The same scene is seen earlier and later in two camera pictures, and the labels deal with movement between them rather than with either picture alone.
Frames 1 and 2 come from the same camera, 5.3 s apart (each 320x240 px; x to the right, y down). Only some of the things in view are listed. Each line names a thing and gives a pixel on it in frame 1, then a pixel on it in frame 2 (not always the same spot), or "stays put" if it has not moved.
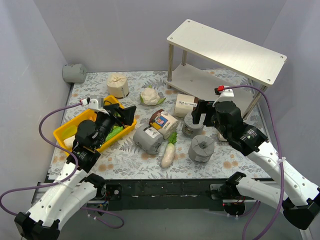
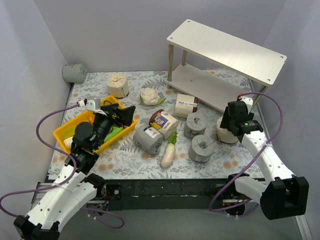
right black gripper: (207, 111) -> (225, 122)
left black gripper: (114, 113) stays put
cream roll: (118, 85) stays put
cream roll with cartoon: (164, 123) stays put
